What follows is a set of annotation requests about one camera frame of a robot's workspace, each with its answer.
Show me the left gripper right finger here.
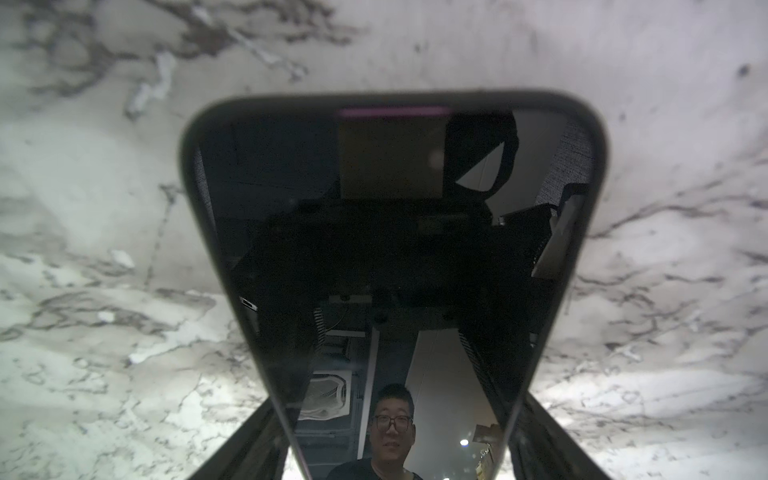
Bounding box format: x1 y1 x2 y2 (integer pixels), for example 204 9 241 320
508 393 609 480

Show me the black phone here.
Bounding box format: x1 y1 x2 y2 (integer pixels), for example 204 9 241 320
180 90 607 479

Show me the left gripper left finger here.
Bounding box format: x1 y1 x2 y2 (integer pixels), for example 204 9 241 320
189 400 289 480

